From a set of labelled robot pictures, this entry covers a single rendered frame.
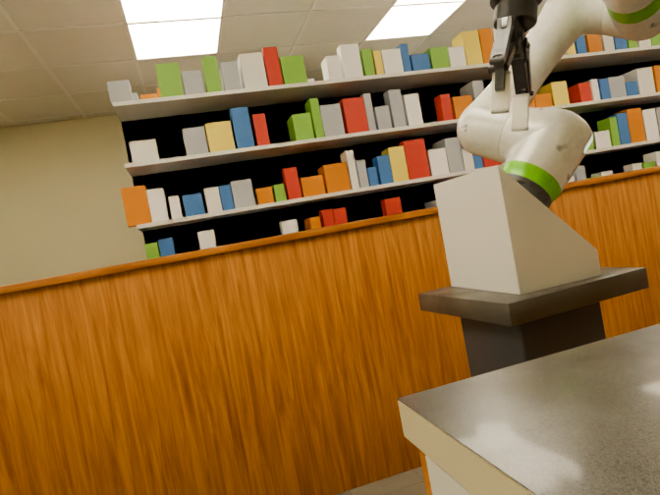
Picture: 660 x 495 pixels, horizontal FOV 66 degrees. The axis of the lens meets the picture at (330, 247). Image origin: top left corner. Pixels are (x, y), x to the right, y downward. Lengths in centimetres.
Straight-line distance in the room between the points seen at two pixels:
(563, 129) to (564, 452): 84
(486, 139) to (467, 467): 88
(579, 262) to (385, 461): 160
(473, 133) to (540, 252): 35
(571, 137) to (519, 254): 29
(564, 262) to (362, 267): 133
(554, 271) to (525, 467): 68
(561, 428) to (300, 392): 187
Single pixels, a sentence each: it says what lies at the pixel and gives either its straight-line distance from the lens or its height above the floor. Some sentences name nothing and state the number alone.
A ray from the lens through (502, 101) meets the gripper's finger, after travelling 95.
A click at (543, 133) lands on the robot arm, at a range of 115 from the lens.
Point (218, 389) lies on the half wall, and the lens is 220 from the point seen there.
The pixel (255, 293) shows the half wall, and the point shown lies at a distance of 215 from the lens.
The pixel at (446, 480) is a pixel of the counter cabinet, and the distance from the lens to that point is 48.
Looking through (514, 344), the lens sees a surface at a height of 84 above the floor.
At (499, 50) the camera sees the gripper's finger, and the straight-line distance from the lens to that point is 95.
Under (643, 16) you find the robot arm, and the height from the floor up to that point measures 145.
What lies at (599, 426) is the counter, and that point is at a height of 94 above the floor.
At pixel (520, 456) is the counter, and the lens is 40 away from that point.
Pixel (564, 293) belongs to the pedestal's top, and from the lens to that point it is 100.
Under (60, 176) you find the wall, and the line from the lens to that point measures 557.
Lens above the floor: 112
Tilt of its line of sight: 2 degrees down
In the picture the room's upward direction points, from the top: 11 degrees counter-clockwise
